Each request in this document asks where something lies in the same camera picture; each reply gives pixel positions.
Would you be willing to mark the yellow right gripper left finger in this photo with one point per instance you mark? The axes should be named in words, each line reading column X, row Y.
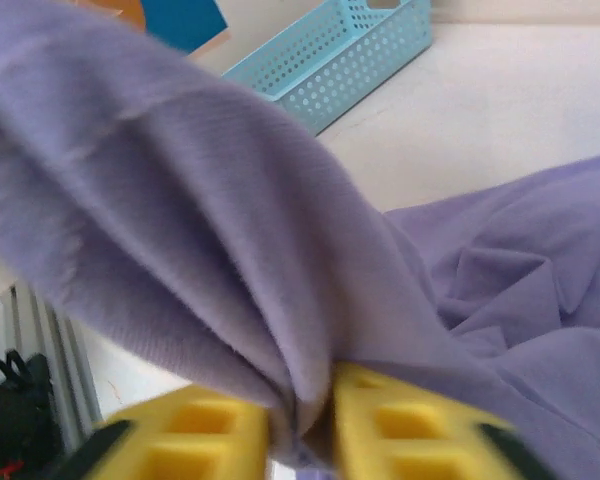
column 200, row 440

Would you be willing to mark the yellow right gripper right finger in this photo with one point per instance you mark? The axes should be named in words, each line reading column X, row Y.
column 405, row 435

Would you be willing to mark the purple t-shirt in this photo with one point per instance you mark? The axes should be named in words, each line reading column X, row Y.
column 180, row 200

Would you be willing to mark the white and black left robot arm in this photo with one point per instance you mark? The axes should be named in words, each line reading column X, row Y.
column 15, row 400

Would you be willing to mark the light blue perforated plastic basket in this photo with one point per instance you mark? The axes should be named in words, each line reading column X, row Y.
column 340, row 65

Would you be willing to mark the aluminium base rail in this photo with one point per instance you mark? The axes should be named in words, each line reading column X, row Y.
column 40, row 320

